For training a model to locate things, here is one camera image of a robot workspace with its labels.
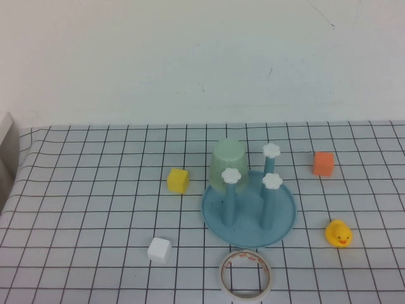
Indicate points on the yellow rubber duck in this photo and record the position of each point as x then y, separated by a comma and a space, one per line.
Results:
338, 236

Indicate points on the white foam cube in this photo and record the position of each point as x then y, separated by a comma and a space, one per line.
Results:
159, 250

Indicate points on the orange foam cube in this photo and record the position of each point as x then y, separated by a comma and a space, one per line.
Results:
322, 164

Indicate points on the white tape roll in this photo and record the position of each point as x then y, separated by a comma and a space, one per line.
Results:
223, 272

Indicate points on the blue cup stand white caps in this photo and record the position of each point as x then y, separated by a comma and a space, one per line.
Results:
250, 221

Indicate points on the pale green plastic cup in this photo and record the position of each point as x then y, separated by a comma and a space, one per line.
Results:
226, 158

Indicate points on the grey white box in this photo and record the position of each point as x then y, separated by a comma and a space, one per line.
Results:
7, 142

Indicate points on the yellow foam cube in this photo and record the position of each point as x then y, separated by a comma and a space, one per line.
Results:
177, 181

